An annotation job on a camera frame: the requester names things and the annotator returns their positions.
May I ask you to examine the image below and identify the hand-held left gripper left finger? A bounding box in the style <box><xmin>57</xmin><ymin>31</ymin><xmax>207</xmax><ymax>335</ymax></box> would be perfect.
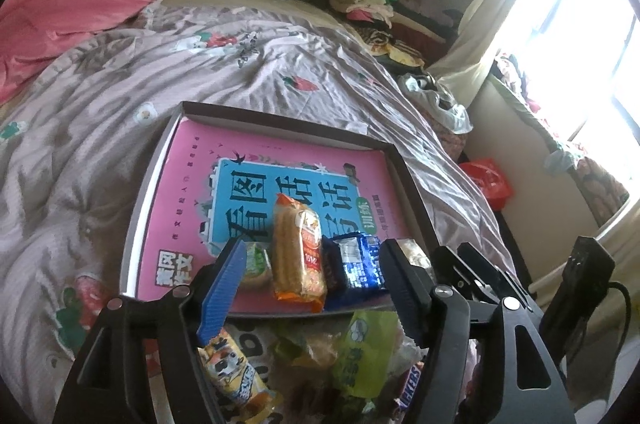
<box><xmin>57</xmin><ymin>238</ymin><xmax>248</xmax><ymax>424</ymax></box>

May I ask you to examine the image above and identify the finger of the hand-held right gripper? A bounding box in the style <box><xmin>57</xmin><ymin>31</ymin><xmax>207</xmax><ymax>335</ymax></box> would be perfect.
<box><xmin>432</xmin><ymin>247</ymin><xmax>501</xmax><ymax>309</ymax></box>
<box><xmin>457</xmin><ymin>243</ymin><xmax>538</xmax><ymax>312</ymax></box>

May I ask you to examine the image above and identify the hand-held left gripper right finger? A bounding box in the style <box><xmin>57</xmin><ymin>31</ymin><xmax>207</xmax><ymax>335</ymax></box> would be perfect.
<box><xmin>379</xmin><ymin>238</ymin><xmax>578</xmax><ymax>424</ymax></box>

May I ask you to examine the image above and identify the small green-label cake packet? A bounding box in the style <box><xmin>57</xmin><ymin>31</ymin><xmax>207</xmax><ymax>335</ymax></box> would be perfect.
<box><xmin>239</xmin><ymin>241</ymin><xmax>275</xmax><ymax>290</ymax></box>

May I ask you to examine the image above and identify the blue cookie packet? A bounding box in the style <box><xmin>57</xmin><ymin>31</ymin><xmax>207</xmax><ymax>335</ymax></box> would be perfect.
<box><xmin>320</xmin><ymin>231</ymin><xmax>388</xmax><ymax>310</ymax></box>

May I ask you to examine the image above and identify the light green snack packet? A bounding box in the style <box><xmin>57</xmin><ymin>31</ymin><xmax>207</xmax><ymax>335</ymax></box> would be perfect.
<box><xmin>330</xmin><ymin>309</ymin><xmax>401</xmax><ymax>400</ymax></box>

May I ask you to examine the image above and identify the yellow snack bar packet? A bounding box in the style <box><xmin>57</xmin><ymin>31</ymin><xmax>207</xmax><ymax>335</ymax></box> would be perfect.
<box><xmin>197</xmin><ymin>326</ymin><xmax>281</xmax><ymax>424</ymax></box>

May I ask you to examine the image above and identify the orange cracker packet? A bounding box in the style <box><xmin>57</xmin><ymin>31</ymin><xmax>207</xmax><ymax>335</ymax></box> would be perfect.
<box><xmin>271</xmin><ymin>193</ymin><xmax>328</xmax><ymax>311</ymax></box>

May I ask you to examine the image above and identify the red plastic bag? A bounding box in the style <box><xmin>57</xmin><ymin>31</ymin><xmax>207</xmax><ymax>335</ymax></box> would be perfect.
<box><xmin>457</xmin><ymin>158</ymin><xmax>515</xmax><ymax>211</ymax></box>

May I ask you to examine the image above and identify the brown chocolate bar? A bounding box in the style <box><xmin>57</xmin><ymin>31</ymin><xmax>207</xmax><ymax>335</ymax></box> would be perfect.
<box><xmin>390</xmin><ymin>359</ymin><xmax>426</xmax><ymax>415</ymax></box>

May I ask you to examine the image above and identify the clear yellowish snack bag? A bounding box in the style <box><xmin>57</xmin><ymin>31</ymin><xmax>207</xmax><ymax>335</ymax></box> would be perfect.
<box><xmin>270</xmin><ymin>321</ymin><xmax>351</xmax><ymax>385</ymax></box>

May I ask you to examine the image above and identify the pink book with blue label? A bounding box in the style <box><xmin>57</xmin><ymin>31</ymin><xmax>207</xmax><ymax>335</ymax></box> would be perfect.
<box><xmin>135</xmin><ymin>117</ymin><xmax>416</xmax><ymax>312</ymax></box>

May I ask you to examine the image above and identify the white plastic bag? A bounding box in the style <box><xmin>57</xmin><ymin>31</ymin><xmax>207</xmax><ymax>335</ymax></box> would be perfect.
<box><xmin>400</xmin><ymin>73</ymin><xmax>473</xmax><ymax>134</ymax></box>

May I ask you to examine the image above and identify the printed strawberry quilt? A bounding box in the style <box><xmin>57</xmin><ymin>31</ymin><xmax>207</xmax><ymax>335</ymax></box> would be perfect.
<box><xmin>0</xmin><ymin>4</ymin><xmax>516</xmax><ymax>424</ymax></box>

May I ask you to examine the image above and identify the window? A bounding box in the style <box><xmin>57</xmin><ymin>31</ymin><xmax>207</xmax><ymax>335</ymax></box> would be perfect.
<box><xmin>495</xmin><ymin>0</ymin><xmax>640</xmax><ymax>205</ymax></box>

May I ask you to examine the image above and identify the cream curtain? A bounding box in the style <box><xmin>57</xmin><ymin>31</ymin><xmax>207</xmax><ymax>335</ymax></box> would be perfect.
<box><xmin>430</xmin><ymin>0</ymin><xmax>576</xmax><ymax>105</ymax></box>

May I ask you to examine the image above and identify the pink blanket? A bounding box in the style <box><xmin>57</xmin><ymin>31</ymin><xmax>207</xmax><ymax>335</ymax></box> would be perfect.
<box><xmin>0</xmin><ymin>0</ymin><xmax>171</xmax><ymax>105</ymax></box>

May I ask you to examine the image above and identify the black cable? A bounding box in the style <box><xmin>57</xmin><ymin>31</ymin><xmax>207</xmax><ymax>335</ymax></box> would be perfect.
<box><xmin>605</xmin><ymin>281</ymin><xmax>636</xmax><ymax>320</ymax></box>

